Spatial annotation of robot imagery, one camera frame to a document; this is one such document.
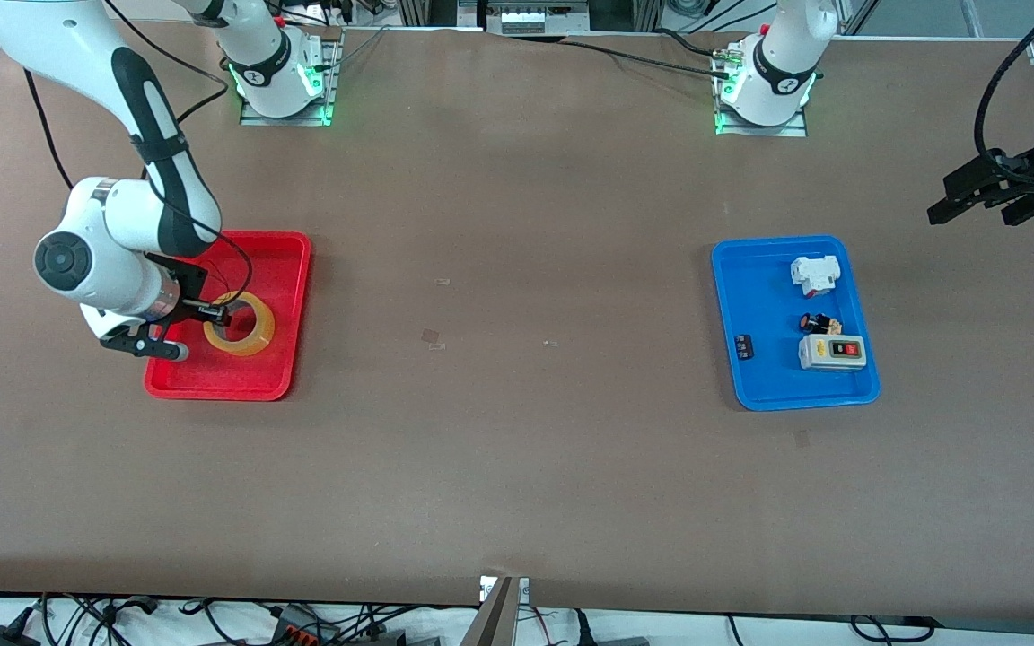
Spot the black cable loop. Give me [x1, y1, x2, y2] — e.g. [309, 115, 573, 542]
[847, 614, 942, 643]

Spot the short black base cable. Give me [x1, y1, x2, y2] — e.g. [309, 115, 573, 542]
[656, 27, 720, 59]

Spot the aluminium profile beam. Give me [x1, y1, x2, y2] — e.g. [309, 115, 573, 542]
[460, 577, 520, 646]

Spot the white bracket plate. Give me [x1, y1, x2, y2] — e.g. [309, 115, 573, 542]
[478, 575, 532, 604]

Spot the grey power strip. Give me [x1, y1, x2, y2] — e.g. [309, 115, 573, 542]
[484, 0, 591, 35]

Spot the yellow tape roll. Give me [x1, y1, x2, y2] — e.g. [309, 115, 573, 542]
[203, 292, 276, 357]

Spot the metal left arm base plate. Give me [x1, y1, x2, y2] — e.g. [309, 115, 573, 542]
[713, 54, 809, 138]

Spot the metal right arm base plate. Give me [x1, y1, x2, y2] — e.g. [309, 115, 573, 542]
[240, 30, 344, 127]

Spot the blue plastic tray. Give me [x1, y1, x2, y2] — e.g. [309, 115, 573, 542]
[712, 236, 881, 412]

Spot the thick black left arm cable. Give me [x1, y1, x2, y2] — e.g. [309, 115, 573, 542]
[975, 0, 1034, 185]

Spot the grey switch box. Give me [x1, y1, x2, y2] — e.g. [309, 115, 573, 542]
[798, 335, 868, 371]

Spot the black plug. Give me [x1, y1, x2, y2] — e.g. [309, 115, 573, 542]
[569, 608, 653, 646]

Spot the red plastic tray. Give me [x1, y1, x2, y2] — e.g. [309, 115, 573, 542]
[145, 231, 313, 402]

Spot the orange black connector block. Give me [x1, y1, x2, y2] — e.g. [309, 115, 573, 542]
[268, 605, 340, 646]

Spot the white circuit breaker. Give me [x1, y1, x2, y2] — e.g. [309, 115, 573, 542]
[790, 255, 842, 298]

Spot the long black base cable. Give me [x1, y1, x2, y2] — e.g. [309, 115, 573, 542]
[560, 39, 726, 78]

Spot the black cable tangle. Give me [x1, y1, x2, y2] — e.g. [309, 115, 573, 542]
[0, 592, 446, 646]

